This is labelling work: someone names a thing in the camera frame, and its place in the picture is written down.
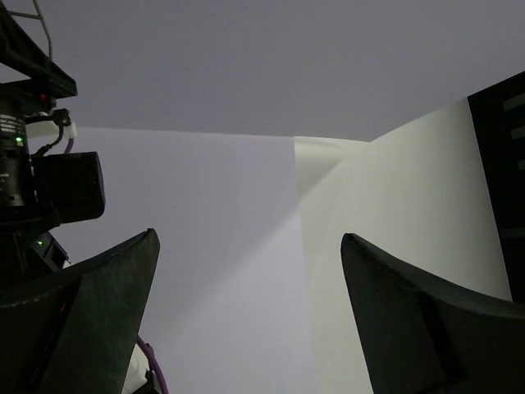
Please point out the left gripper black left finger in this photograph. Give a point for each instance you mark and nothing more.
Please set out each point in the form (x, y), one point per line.
(74, 331)

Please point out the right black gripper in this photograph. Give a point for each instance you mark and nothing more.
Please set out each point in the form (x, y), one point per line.
(20, 53)

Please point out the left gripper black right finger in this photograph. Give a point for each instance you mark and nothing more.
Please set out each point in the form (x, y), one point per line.
(423, 334)

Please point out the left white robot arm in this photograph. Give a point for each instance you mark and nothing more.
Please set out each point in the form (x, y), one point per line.
(139, 373)

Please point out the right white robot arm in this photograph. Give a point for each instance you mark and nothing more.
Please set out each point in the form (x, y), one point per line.
(43, 184)

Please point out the dark panel at right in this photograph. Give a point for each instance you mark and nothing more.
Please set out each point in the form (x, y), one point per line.
(498, 120)

